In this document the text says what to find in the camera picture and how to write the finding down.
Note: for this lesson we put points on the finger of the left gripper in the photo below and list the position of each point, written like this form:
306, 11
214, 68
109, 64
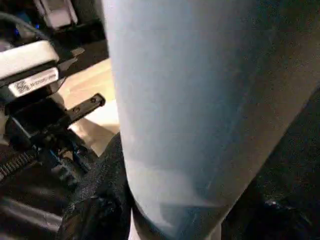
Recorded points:
87, 106

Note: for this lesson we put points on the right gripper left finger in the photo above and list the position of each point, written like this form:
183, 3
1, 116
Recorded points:
105, 190

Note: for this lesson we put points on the white plastic table top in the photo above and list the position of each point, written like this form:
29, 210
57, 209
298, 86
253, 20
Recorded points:
95, 80

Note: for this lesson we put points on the white plastic table leg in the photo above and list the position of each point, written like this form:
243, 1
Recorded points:
200, 100

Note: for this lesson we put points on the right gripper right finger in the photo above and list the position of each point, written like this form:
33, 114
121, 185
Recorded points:
287, 212

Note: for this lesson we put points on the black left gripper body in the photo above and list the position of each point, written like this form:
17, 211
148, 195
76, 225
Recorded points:
32, 120

